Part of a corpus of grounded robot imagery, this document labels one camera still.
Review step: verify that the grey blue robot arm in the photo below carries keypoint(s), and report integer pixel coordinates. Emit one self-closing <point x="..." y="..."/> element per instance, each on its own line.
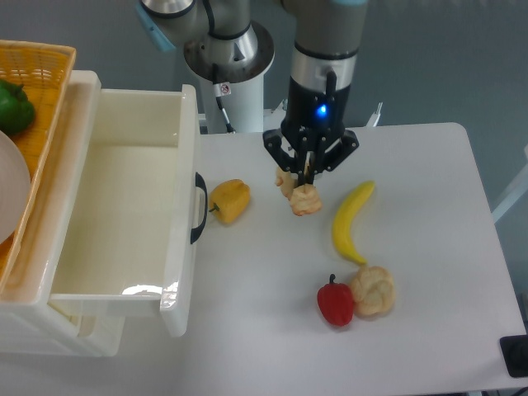
<point x="326" y="43"/>

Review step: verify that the black device at edge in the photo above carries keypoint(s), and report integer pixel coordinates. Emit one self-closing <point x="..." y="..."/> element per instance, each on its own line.
<point x="514" y="352"/>

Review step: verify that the yellow banana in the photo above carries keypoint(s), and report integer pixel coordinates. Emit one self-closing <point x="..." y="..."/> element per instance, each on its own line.
<point x="343" y="220"/>

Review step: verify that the yellow bell pepper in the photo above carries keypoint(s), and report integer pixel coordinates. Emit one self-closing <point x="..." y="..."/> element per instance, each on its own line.
<point x="229" y="199"/>

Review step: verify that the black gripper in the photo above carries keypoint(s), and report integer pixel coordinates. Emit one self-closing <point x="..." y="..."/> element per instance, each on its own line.
<point x="313" y="124"/>

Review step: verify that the white drawer cabinet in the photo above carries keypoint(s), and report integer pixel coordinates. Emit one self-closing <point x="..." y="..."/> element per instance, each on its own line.
<point x="29" y="324"/>

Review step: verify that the green bell pepper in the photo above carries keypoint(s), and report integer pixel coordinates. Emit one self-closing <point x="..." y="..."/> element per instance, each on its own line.
<point x="17" y="112"/>

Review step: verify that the white plate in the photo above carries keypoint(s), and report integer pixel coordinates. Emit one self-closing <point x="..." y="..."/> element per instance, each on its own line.
<point x="15" y="186"/>

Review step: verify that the orange woven basket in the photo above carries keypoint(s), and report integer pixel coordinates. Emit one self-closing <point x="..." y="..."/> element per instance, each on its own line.
<point x="44" y="70"/>

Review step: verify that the round bread roll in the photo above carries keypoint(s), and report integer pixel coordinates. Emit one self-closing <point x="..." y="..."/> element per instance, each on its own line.
<point x="373" y="291"/>

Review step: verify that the upper white drawer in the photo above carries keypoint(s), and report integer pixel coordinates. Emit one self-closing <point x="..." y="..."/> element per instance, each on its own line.
<point x="127" y="251"/>

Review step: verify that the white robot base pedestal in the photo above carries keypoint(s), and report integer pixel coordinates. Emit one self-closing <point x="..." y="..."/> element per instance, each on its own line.
<point x="231" y="74"/>

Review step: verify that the red bell pepper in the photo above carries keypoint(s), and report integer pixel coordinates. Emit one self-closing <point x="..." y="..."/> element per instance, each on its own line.
<point x="335" y="302"/>

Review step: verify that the black drawer handle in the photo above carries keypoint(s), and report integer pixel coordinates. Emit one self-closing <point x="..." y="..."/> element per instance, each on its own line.
<point x="202" y="210"/>

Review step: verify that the square bread piece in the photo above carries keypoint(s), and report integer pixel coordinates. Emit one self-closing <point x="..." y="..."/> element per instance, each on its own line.
<point x="303" y="199"/>

